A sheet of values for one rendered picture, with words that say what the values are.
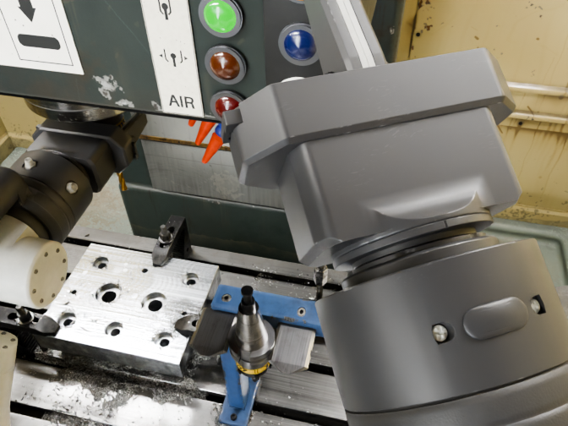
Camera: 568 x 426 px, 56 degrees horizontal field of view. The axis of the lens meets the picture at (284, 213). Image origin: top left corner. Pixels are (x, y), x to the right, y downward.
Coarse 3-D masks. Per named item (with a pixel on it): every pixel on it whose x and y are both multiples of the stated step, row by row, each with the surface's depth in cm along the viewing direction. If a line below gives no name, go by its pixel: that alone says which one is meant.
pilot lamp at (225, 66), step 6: (216, 54) 33; (222, 54) 33; (228, 54) 33; (210, 60) 33; (216, 60) 33; (222, 60) 33; (228, 60) 33; (234, 60) 33; (210, 66) 33; (216, 66) 33; (222, 66) 33; (228, 66) 33; (234, 66) 33; (216, 72) 33; (222, 72) 33; (228, 72) 33; (234, 72) 33; (222, 78) 34; (228, 78) 34; (234, 78) 34
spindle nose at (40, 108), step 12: (36, 108) 58; (48, 108) 57; (60, 108) 57; (72, 108) 57; (84, 108) 57; (96, 108) 57; (60, 120) 58; (72, 120) 58; (84, 120) 58; (96, 120) 59
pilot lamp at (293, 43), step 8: (296, 32) 30; (304, 32) 30; (288, 40) 31; (296, 40) 31; (304, 40) 31; (312, 40) 31; (288, 48) 31; (296, 48) 31; (304, 48) 31; (312, 48) 31; (296, 56) 31; (304, 56) 31; (312, 56) 31
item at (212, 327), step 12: (204, 312) 75; (216, 312) 75; (228, 312) 75; (204, 324) 73; (216, 324) 73; (228, 324) 73; (192, 336) 72; (204, 336) 72; (216, 336) 72; (204, 348) 71; (216, 348) 71
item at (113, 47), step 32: (64, 0) 33; (96, 0) 33; (128, 0) 32; (192, 0) 31; (256, 0) 30; (96, 32) 34; (128, 32) 34; (256, 32) 32; (0, 64) 38; (96, 64) 36; (128, 64) 35; (256, 64) 33; (32, 96) 40; (64, 96) 39; (96, 96) 38; (128, 96) 37
